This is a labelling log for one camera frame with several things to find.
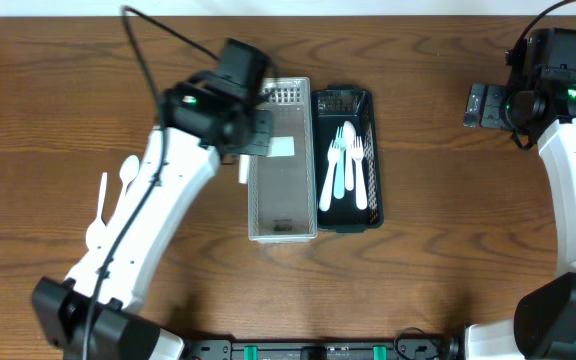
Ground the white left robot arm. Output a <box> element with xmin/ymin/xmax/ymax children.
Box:
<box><xmin>32</xmin><ymin>39</ymin><xmax>276</xmax><ymax>359</ymax></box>

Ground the white plastic fork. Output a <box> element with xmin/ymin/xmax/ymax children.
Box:
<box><xmin>351</xmin><ymin>136</ymin><xmax>367</xmax><ymax>210</ymax></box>
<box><xmin>319</xmin><ymin>140</ymin><xmax>341</xmax><ymax>212</ymax></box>

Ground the pale pink plastic spoon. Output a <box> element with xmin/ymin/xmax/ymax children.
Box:
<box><xmin>343</xmin><ymin>121</ymin><xmax>356</xmax><ymax>191</ymax></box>

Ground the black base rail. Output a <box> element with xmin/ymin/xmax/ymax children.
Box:
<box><xmin>181</xmin><ymin>327</ymin><xmax>465</xmax><ymax>360</ymax></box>

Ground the mint green plastic fork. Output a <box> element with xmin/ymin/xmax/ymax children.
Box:
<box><xmin>333</xmin><ymin>126</ymin><xmax>346</xmax><ymax>199</ymax></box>

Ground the dark green perforated basket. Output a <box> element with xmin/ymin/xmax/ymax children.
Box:
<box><xmin>311</xmin><ymin>85</ymin><xmax>384</xmax><ymax>233</ymax></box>

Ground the clear perforated plastic basket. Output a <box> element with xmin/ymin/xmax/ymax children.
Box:
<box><xmin>248</xmin><ymin>77</ymin><xmax>318</xmax><ymax>244</ymax></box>

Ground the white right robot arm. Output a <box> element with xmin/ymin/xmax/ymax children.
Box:
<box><xmin>460</xmin><ymin>28</ymin><xmax>576</xmax><ymax>359</ymax></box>

